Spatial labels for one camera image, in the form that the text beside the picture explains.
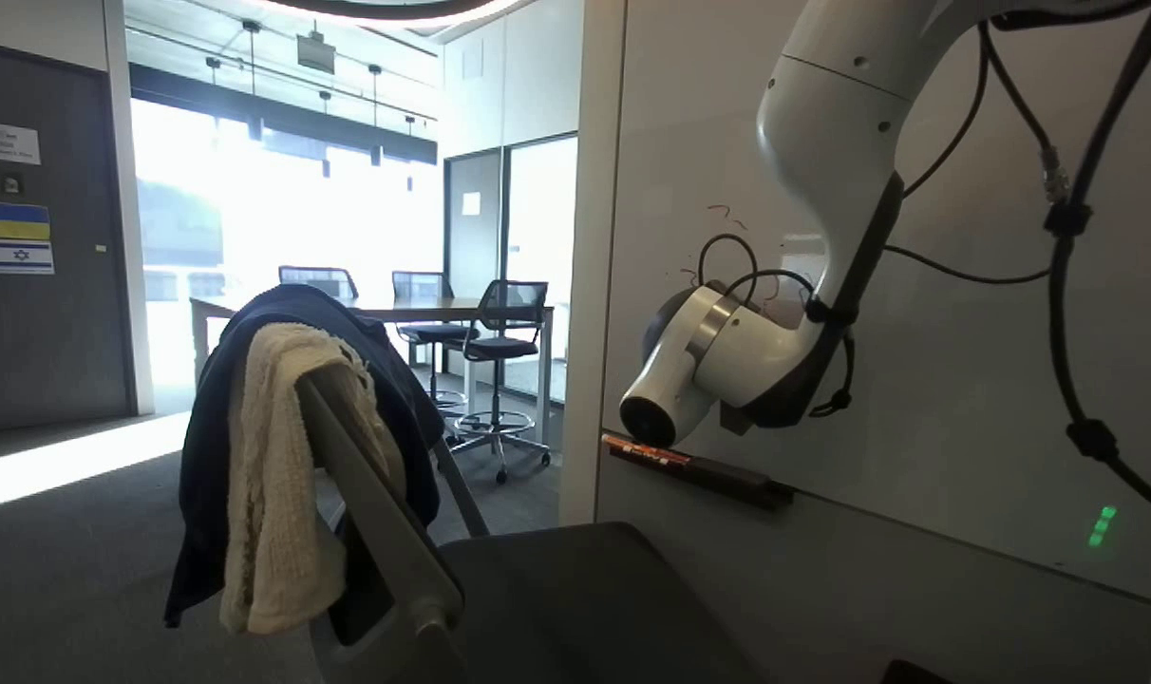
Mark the dark grey chair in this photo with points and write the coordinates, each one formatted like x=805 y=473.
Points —
x=561 y=609

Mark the large whiteboard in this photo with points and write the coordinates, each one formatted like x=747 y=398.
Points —
x=954 y=420

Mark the white meeting table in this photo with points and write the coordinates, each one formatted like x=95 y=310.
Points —
x=395 y=310

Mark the orange marker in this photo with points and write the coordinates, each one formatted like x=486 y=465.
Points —
x=631 y=448

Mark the swivel office chair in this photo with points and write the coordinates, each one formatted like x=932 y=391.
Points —
x=421 y=299
x=502 y=337

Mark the cream towel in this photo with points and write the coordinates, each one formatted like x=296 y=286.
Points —
x=282 y=506

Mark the white door sign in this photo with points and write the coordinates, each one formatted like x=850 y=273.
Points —
x=6 y=142

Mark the blue yellow flag poster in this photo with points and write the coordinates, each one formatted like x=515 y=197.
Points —
x=21 y=237

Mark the hanging ceiling box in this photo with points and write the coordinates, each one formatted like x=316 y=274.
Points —
x=316 y=52

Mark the dark door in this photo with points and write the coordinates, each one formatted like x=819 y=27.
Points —
x=43 y=343

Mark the black marker tray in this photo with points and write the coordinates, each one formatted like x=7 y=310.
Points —
x=725 y=478

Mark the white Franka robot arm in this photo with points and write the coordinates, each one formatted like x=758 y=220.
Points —
x=842 y=101

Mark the navy garment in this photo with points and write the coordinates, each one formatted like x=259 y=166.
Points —
x=206 y=459

